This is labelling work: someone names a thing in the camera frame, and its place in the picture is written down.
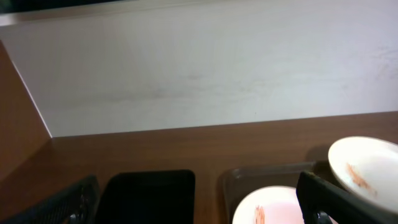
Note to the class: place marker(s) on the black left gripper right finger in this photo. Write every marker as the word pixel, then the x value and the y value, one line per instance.
pixel 323 202

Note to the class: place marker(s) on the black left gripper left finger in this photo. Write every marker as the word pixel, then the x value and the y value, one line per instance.
pixel 75 204

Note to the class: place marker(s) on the white plate top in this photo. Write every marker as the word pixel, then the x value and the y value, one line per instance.
pixel 366 167

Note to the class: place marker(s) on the white plate with sauce streak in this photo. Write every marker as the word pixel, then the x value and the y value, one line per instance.
pixel 269 205

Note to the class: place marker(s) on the black plastic tray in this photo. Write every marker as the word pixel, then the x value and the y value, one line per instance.
pixel 158 197

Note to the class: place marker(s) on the dark brown serving tray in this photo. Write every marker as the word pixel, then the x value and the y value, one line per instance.
pixel 235 184

